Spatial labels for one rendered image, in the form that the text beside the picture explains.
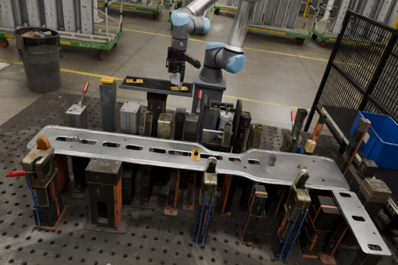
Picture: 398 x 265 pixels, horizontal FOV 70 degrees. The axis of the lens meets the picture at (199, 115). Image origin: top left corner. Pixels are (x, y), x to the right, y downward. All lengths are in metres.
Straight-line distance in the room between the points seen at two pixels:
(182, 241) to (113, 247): 0.29
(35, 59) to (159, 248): 3.06
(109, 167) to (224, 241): 0.61
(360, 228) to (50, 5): 5.32
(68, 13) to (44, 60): 1.80
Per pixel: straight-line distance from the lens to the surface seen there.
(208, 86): 1.73
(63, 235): 1.40
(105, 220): 1.36
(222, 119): 1.40
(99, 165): 1.17
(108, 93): 1.54
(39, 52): 3.87
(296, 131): 1.44
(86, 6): 5.43
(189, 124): 1.38
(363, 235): 1.22
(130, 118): 1.36
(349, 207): 1.29
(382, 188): 1.38
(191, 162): 1.23
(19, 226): 1.48
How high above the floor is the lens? 1.78
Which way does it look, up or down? 30 degrees down
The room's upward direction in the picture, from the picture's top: 8 degrees clockwise
